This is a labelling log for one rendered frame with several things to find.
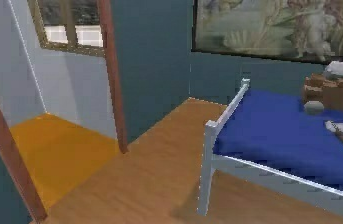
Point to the white bed with blue mattress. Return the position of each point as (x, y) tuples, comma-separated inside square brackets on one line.
[(279, 140)]

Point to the gold framed window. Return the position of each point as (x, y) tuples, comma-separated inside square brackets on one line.
[(72, 33)]

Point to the large framed painting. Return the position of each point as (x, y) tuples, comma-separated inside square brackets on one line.
[(272, 26)]

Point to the small grey ball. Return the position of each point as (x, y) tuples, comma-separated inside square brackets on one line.
[(313, 107)]

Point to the brown cardboard box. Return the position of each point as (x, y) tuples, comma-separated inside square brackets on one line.
[(337, 93)]

